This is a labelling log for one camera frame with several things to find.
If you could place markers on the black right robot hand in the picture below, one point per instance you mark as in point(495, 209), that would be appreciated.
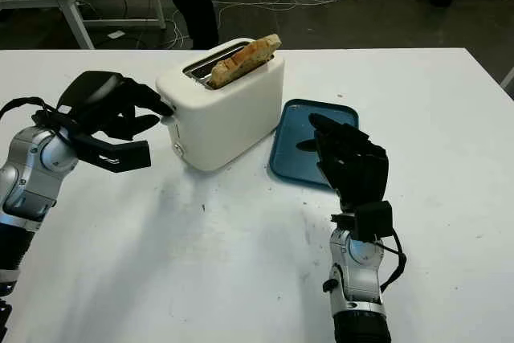
point(357, 170)

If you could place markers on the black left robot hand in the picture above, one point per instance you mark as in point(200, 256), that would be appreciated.
point(100, 98)

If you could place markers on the toasted bread slice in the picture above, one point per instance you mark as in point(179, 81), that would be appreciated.
point(245, 58)

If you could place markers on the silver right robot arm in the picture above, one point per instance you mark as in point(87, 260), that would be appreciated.
point(361, 278)

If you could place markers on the blue plastic tray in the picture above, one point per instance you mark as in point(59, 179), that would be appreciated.
point(293, 150)

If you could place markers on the round white toaster knob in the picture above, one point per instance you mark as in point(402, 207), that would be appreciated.
point(179, 150)

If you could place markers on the cream white two-slot toaster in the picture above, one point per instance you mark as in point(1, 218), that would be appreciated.
point(229, 126)

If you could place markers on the white paper sheet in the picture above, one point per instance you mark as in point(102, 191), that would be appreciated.
point(116, 35)

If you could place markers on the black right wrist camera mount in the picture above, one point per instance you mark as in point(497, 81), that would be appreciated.
point(373, 218)

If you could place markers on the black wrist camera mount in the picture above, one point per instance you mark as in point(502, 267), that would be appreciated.
point(120, 156)
point(373, 218)

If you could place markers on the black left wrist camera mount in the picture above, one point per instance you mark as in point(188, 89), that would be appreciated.
point(120, 156)

